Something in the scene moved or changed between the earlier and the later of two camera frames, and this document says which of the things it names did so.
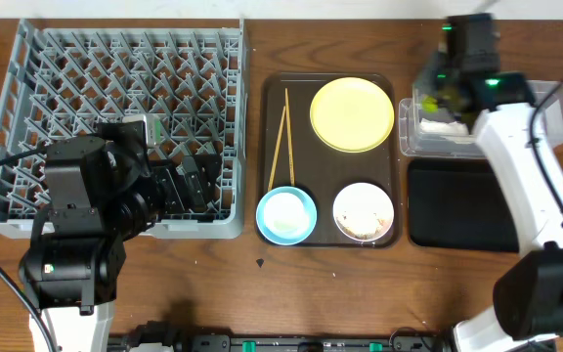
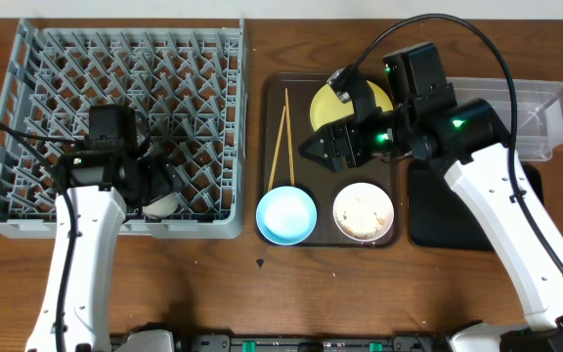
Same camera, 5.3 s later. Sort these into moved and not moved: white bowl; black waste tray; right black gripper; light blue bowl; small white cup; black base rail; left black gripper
Moved: left black gripper; small white cup; right black gripper
Not moved: white bowl; black waste tray; black base rail; light blue bowl
